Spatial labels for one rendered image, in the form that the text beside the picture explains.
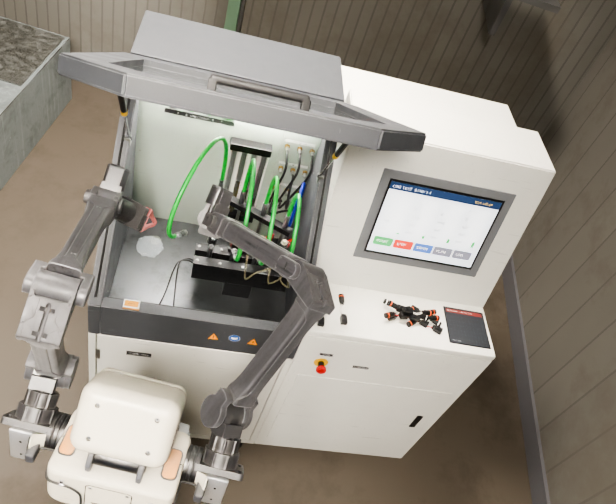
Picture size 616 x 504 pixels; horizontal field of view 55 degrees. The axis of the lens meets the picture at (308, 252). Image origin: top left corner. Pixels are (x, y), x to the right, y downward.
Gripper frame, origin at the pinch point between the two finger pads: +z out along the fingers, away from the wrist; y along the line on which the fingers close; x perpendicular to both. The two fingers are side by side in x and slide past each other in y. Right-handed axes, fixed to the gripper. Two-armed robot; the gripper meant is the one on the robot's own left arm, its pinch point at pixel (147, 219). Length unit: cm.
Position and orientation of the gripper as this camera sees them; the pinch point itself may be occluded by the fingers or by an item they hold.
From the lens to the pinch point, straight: 169.8
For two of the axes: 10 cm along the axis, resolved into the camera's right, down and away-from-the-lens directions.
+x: -4.3, 9.0, -0.2
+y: -8.4, -4.0, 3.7
